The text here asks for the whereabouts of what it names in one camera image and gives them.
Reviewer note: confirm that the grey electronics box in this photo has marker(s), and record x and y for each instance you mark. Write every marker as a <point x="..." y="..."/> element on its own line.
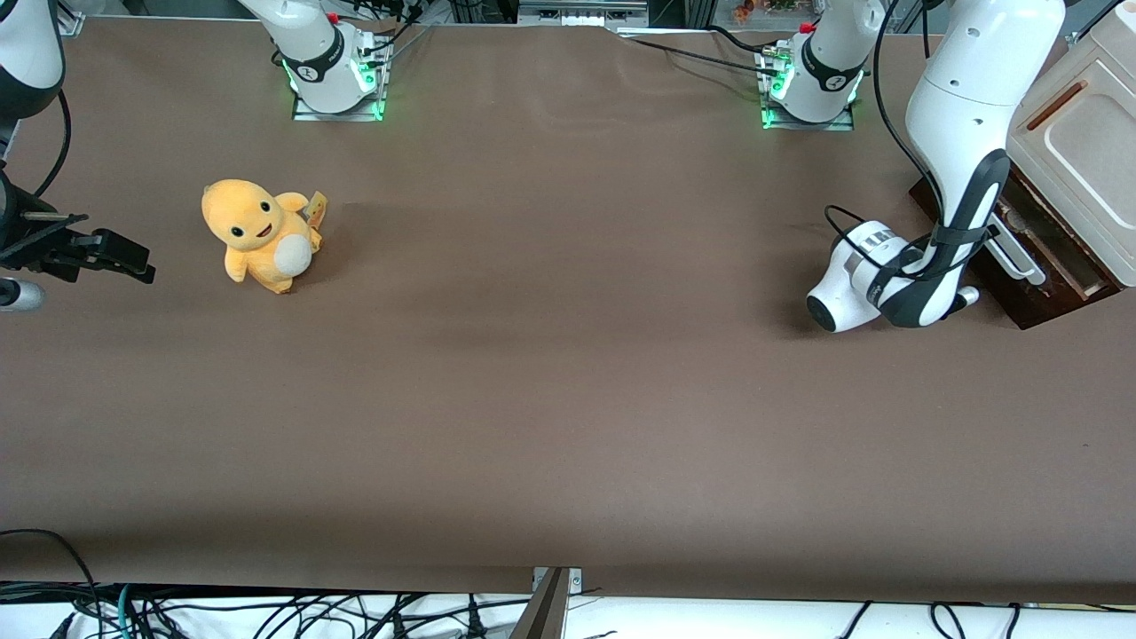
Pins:
<point x="581" y="13"/>

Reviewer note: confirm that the grey metal mount bracket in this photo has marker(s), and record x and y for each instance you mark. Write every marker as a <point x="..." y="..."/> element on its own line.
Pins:
<point x="577" y="581"/>

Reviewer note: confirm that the yellow plush toy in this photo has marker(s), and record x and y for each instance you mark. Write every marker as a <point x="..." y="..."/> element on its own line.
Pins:
<point x="253" y="226"/>

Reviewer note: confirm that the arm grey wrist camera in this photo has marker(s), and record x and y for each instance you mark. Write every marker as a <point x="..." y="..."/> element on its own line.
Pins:
<point x="18" y="295"/>
<point x="967" y="297"/>

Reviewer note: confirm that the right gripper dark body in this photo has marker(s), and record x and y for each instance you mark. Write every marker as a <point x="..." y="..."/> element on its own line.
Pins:
<point x="37" y="248"/>

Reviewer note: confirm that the dark wood drawer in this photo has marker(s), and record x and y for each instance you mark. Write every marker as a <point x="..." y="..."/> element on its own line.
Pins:
<point x="1056" y="307"/>

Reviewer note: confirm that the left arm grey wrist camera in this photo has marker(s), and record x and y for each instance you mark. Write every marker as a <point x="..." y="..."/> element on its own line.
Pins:
<point x="967" y="297"/>

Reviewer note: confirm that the small orange object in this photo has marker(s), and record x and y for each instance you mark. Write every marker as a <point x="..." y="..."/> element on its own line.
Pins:
<point x="743" y="11"/>

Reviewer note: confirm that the brown table cover sheet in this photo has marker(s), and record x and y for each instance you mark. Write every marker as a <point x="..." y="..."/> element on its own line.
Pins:
<point x="568" y="373"/>

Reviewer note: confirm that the beige drawer cabinet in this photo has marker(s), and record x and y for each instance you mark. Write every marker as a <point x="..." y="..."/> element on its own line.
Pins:
<point x="1092" y="160"/>

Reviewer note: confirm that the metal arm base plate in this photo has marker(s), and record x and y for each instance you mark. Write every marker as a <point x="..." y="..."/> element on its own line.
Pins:
<point x="355" y="116"/>
<point x="839" y="125"/>

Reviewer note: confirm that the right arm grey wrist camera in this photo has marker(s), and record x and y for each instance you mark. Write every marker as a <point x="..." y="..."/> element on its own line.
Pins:
<point x="18" y="295"/>

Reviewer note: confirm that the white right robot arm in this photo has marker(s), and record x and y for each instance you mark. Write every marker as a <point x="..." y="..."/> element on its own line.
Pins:
<point x="324" y="71"/>

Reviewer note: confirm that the dark camera mount pole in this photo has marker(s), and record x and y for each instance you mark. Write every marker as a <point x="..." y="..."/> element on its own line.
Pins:
<point x="543" y="617"/>

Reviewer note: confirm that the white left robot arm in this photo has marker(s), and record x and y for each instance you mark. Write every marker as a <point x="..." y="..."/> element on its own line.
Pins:
<point x="967" y="106"/>

